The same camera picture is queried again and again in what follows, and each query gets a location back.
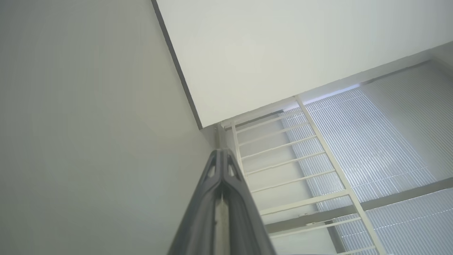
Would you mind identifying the white window blinds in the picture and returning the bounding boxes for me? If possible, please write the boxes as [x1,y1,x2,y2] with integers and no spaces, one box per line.
[279,60,453,255]

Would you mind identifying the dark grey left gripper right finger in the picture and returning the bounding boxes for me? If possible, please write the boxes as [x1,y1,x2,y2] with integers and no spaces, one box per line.
[223,148,277,255]

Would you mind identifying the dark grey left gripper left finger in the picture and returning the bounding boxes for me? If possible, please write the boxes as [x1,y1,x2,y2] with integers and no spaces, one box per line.
[168,148,223,255]

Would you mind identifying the white metal railing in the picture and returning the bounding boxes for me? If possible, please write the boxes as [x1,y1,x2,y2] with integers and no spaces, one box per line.
[216,95,388,255]

